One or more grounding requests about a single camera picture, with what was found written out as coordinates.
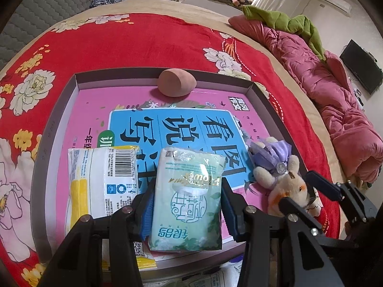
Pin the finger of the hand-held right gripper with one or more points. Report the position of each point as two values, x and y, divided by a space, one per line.
326 185
299 215

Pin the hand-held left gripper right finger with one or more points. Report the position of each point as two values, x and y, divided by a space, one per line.
229 212

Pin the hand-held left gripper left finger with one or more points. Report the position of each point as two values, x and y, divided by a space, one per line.
148 215

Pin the cream plush rabbit orange spots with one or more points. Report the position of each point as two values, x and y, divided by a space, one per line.
291 185

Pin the green tissue pack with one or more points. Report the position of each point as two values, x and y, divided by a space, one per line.
185 200

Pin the white yellow wipes packet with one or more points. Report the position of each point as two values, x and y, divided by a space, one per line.
98 179

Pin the plush bear purple dress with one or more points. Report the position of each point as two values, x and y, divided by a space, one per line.
269 155

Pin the pink makeup sponge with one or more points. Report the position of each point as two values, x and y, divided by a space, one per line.
176 82

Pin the white blue printed packet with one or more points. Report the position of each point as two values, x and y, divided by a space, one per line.
215 275

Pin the pink quilt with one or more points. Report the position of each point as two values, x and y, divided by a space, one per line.
329 101

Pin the pink workbook blue title panel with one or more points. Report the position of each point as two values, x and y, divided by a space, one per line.
119 101

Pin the green blanket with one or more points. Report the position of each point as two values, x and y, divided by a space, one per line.
284 21

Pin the red floral blanket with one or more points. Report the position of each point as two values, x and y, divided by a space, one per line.
134 44

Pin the white air conditioner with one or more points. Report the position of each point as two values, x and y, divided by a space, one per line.
332 0

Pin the blue patterned cloth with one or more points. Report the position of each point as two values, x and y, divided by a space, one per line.
106 0

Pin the grey quilted headboard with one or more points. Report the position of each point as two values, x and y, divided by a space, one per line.
45 6

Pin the black wall television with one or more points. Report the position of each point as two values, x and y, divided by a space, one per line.
359 65

